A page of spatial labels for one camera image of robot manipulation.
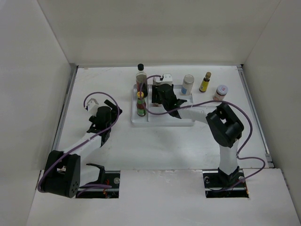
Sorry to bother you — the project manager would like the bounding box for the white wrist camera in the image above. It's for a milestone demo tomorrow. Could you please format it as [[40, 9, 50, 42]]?
[[86, 98, 99, 116], [153, 73, 173, 86]]

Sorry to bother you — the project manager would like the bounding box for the purple cable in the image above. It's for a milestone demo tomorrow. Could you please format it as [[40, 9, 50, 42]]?
[[37, 91, 119, 198], [137, 75, 266, 193]]

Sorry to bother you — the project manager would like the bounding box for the orange spice jar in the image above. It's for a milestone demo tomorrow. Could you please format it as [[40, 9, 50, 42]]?
[[213, 85, 229, 101], [152, 103, 161, 107]]

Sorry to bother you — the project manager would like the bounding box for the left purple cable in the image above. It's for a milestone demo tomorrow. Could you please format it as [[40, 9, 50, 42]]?
[[37, 91, 119, 198]]

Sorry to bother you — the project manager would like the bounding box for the white divided organizer tray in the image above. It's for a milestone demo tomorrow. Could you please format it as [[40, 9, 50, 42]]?
[[131, 84, 194, 128]]

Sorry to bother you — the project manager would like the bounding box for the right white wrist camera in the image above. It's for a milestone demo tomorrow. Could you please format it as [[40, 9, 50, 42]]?
[[153, 73, 173, 86]]

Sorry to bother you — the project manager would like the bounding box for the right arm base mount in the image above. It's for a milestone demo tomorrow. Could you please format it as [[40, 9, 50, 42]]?
[[202, 169, 249, 198]]

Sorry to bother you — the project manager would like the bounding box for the orange spice jar back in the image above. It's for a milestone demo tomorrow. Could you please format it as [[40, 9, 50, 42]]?
[[213, 85, 229, 101]]

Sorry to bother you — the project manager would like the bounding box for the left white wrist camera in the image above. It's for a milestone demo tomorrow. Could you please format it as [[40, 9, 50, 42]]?
[[86, 98, 99, 116]]

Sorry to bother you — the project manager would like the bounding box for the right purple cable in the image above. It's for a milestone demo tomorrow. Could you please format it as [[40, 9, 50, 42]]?
[[137, 75, 266, 193]]

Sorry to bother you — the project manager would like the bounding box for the orange spice jar front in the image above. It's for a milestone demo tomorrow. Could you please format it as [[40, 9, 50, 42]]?
[[152, 103, 161, 107]]

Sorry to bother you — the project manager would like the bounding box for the small yellow oil bottle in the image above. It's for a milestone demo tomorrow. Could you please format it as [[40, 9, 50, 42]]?
[[199, 72, 211, 92]]

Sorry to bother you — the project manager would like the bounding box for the dark soy sauce bottle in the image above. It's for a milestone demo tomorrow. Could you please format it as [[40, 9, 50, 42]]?
[[136, 64, 148, 98]]

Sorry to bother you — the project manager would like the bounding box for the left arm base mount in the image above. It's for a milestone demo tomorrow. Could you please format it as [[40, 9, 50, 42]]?
[[75, 163, 120, 199]]

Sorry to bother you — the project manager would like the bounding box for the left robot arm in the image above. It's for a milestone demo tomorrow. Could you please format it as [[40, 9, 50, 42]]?
[[38, 99, 122, 198]]

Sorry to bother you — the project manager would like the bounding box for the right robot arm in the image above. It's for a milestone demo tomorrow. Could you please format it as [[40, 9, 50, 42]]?
[[152, 84, 244, 186]]

